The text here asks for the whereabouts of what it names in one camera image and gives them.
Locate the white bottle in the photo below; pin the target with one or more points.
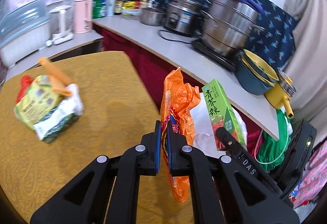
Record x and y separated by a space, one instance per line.
110 5

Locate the pink electric kettle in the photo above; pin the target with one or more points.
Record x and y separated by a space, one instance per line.
82 16

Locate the yellow electric pot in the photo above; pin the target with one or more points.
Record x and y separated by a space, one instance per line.
281 93

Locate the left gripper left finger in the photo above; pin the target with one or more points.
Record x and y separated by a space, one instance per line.
105 191

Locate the green wasabi box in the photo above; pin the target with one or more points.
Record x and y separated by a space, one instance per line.
220 109

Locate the dark red counter curtain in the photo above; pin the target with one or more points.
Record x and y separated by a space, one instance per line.
153 70

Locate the stacked teal yellow bowls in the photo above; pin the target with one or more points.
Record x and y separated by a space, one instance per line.
254 74

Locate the yellow green snack packet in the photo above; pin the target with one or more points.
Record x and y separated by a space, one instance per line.
35 99

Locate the large steel steamer pot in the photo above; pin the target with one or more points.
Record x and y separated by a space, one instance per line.
227 25

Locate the yellow paisley tablecloth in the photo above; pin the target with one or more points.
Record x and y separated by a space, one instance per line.
118 111

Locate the white glass electric kettle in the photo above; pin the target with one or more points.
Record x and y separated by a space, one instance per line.
61 25

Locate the orange snack wrapper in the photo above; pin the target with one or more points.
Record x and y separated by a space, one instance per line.
178 100

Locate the green tin can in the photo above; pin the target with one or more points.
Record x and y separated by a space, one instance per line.
98 9

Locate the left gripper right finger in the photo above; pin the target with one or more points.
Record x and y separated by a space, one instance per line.
228 189

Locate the white dish rack grey lid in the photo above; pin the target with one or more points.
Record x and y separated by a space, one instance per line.
24 31

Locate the orange foam net sleeve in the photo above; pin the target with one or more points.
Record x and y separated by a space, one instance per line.
59 81

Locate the dark sauce bottle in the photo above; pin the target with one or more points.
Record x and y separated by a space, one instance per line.
118 7

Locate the small steel pot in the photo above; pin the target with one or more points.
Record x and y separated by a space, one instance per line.
152 16

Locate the green plastic bag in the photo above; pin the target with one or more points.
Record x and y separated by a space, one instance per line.
270 153

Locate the navy patterned cloth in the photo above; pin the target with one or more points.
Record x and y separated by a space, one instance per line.
276 44

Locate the steel rice cooker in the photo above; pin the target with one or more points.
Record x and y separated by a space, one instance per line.
182 16

